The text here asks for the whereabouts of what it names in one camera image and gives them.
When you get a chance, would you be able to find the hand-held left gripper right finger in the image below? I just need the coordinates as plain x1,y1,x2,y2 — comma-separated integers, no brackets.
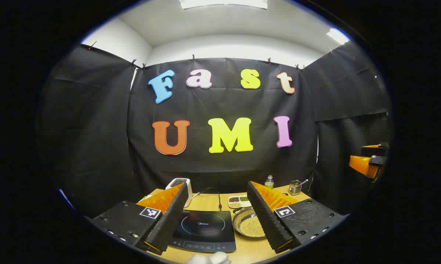
247,181,347,254

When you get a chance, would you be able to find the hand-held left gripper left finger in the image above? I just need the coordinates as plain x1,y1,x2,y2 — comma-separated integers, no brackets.
90,183,189,256

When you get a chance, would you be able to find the stainless steel pot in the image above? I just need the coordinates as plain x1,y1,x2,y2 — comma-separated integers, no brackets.
232,206,267,239

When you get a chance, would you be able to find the black induction cooktop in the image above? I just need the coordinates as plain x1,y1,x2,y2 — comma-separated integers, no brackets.
168,210,237,253

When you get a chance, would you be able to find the pile of soybeans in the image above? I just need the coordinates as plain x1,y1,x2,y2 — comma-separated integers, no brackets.
240,216,266,237

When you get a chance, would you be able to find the white divided bean dish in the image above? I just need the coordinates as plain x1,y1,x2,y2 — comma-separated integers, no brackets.
228,195,252,209

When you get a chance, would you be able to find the white toaster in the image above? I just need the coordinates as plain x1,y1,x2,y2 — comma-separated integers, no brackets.
165,178,193,208

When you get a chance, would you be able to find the ceiling light panel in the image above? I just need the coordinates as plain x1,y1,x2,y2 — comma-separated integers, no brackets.
327,29,350,45
179,0,269,10

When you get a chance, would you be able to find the black power cable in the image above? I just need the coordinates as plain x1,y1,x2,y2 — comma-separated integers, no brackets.
198,187,223,211

